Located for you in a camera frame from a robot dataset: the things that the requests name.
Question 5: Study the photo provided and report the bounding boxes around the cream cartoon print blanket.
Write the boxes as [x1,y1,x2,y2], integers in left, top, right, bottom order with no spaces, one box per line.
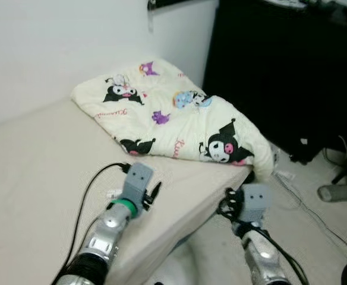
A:
[71,58,275,179]

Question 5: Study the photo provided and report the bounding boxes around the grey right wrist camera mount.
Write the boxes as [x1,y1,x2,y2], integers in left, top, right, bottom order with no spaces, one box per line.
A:
[241,183,273,223]

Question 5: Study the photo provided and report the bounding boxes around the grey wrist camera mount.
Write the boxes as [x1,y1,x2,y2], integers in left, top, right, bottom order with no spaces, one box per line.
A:
[121,162,154,208]
[241,183,273,223]

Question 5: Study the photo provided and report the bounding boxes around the black cabinet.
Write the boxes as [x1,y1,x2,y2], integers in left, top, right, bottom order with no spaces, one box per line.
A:
[202,0,347,164]

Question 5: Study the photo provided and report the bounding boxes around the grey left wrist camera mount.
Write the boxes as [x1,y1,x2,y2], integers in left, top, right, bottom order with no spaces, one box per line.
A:
[121,162,154,208]

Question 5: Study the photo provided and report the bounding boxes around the person's grey socked foot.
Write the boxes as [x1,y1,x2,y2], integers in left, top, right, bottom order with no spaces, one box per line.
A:
[317,183,347,202]

